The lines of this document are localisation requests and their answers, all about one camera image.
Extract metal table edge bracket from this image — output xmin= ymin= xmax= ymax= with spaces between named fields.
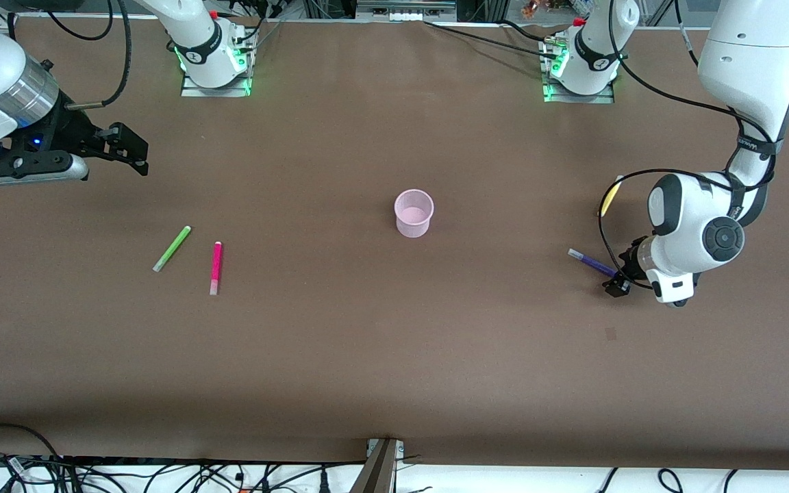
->
xmin=350 ymin=438 xmax=405 ymax=493

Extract tangled black floor cables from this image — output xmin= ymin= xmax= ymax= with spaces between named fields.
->
xmin=59 ymin=462 xmax=368 ymax=493

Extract pink plastic cup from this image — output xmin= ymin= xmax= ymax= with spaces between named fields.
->
xmin=394 ymin=189 xmax=435 ymax=238

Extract thick black floor cable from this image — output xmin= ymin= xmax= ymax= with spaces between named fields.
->
xmin=0 ymin=423 xmax=70 ymax=475

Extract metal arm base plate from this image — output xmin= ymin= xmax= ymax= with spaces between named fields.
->
xmin=181 ymin=31 xmax=253 ymax=98
xmin=540 ymin=38 xmax=616 ymax=105

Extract long black table cable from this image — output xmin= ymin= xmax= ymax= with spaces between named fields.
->
xmin=424 ymin=21 xmax=560 ymax=59

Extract short black table cable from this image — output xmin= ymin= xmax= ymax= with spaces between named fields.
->
xmin=501 ymin=19 xmax=547 ymax=43

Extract green marker pen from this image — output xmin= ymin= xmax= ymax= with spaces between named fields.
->
xmin=153 ymin=225 xmax=192 ymax=273

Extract yellow marker pen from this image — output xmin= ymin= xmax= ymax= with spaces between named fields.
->
xmin=598 ymin=175 xmax=625 ymax=218

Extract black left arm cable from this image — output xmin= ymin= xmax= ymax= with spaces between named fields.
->
xmin=599 ymin=0 xmax=779 ymax=278

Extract purple marker pen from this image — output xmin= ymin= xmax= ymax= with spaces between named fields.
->
xmin=568 ymin=248 xmax=618 ymax=278

